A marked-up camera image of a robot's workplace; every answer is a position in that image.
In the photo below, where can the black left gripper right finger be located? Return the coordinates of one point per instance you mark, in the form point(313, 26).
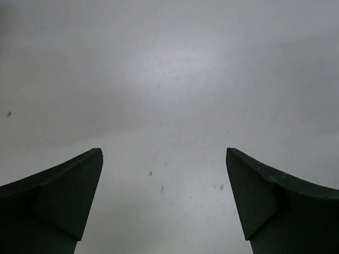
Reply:
point(280, 213)

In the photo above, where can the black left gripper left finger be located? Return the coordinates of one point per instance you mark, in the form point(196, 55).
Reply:
point(47, 212)

